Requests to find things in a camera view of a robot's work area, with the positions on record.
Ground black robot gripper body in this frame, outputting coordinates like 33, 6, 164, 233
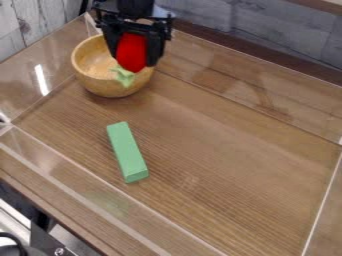
92, 0, 173, 40

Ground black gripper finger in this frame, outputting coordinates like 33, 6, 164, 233
145, 31, 164, 67
102, 27, 121, 57

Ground red plush strawberry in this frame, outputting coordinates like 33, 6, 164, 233
109, 32, 147, 88

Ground wooden bowl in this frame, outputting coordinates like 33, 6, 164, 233
70, 34, 153, 98

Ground clear acrylic tray walls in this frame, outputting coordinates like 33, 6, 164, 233
0, 17, 342, 256

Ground green rectangular block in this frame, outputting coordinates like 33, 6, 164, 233
106, 122, 149, 183

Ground black metal table frame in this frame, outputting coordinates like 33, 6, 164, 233
0, 181, 98, 256

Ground black cable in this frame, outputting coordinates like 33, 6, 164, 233
0, 231, 30, 256

